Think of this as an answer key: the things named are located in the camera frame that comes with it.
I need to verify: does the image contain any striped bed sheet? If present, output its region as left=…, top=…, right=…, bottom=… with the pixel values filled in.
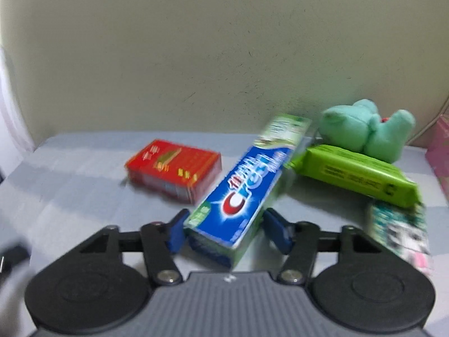
left=0, top=131, right=449, bottom=337

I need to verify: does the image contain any pink tin box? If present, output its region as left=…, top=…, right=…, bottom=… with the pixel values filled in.
left=425, top=116, right=449, bottom=197

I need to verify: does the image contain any green plush toy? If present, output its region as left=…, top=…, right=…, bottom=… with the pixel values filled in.
left=321, top=99, right=417, bottom=164

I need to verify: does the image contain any pale curtain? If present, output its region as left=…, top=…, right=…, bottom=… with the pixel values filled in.
left=0, top=45, right=36, bottom=183

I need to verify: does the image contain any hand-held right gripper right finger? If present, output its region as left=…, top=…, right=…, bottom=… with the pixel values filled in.
left=263, top=208, right=384, bottom=286

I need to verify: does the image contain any green wet wipes pack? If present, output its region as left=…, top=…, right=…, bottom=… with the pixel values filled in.
left=288, top=144, right=421, bottom=208

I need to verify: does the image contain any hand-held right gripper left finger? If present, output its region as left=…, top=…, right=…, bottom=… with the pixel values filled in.
left=75, top=209, right=190, bottom=286

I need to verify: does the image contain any teal patterned packet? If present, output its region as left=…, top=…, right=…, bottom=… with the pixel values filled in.
left=366, top=200, right=433, bottom=276

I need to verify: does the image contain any red cardboard box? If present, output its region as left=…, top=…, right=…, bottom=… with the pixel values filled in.
left=125, top=139, right=222, bottom=205

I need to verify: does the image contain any white cable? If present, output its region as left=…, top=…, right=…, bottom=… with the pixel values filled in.
left=407, top=98, right=449, bottom=146

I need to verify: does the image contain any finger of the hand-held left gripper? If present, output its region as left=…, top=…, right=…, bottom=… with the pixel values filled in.
left=0, top=244, right=30, bottom=275

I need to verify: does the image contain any blue green toothpaste box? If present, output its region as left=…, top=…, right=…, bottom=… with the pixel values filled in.
left=183, top=113, right=313, bottom=268

